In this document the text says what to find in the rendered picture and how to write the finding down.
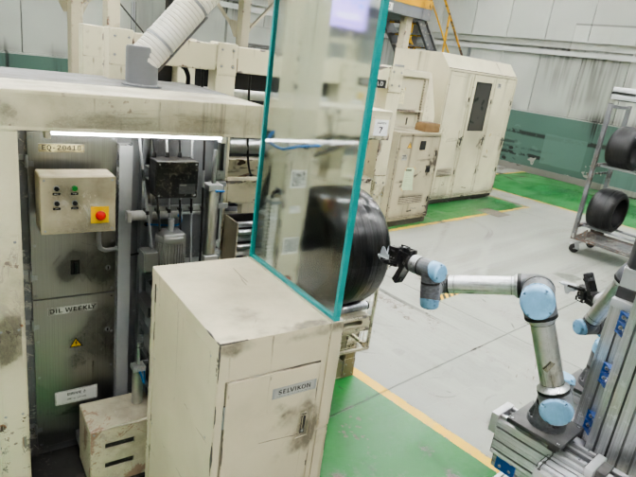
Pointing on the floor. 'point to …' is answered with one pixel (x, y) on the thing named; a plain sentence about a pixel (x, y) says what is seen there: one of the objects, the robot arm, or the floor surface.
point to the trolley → (607, 207)
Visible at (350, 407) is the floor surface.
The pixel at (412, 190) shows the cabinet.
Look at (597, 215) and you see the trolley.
